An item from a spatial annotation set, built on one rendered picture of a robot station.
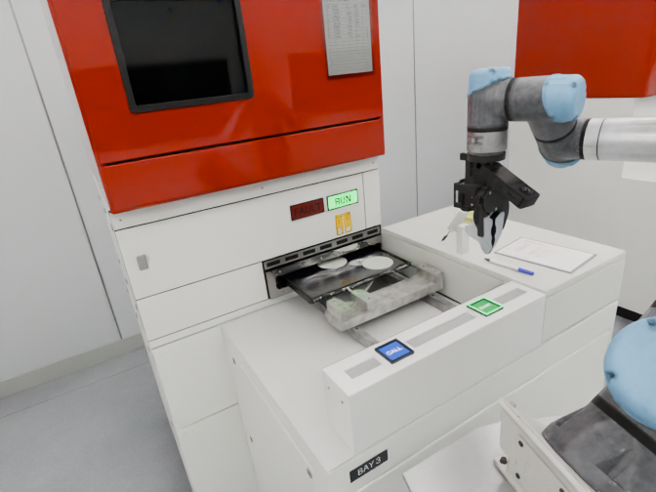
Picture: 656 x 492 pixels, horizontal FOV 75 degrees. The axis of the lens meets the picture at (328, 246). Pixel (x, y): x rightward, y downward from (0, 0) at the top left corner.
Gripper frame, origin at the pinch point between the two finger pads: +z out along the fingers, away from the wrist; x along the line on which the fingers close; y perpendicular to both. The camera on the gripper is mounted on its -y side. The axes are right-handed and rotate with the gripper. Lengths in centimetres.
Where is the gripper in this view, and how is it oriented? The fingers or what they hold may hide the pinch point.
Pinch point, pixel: (490, 249)
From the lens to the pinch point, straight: 95.6
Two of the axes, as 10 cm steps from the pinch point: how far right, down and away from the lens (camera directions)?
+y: -5.1, -2.7, 8.1
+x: -8.5, 2.7, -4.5
